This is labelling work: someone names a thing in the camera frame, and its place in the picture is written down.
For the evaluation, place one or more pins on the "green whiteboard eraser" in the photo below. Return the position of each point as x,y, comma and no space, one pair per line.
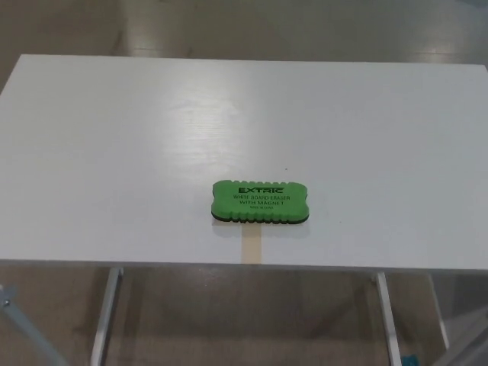
259,202

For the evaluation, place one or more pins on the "long beige tape strip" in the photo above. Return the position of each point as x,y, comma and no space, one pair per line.
251,244

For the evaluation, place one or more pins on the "white metal table leg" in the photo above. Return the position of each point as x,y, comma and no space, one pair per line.
107,316
438,309
389,320

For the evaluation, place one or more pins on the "teal object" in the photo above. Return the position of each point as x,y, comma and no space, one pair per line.
410,360

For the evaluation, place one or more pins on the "grey metal frame bar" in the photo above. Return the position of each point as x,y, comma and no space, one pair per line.
19,328

